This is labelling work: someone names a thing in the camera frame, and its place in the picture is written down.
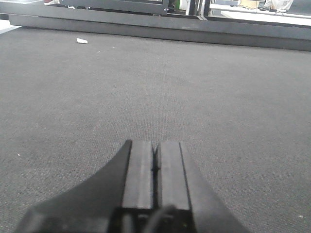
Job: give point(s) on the black machine base frame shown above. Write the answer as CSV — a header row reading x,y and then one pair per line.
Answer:
x,y
160,7

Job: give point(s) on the white paper scrap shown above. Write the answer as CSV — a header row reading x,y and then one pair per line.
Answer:
x,y
81,41

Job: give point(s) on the white desk with cables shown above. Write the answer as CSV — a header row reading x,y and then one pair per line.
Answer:
x,y
298,8

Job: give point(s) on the dark metal floor frame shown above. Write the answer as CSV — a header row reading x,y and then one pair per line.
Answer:
x,y
209,30

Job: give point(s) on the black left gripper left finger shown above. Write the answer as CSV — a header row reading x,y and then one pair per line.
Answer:
x,y
124,184

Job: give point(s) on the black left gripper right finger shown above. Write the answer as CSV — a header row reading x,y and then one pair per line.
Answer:
x,y
180,183

